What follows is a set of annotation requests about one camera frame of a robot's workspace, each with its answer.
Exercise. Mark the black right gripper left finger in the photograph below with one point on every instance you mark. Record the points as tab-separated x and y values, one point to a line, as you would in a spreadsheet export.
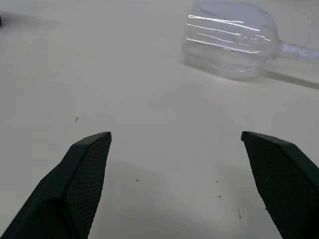
57	189

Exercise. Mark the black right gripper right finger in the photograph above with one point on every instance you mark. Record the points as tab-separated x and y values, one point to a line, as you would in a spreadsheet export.
286	179

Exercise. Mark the clear plastic cup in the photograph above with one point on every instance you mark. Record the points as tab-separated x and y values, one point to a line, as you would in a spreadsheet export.
219	42

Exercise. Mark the small dark object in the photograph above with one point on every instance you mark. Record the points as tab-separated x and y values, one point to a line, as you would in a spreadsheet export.
1	20

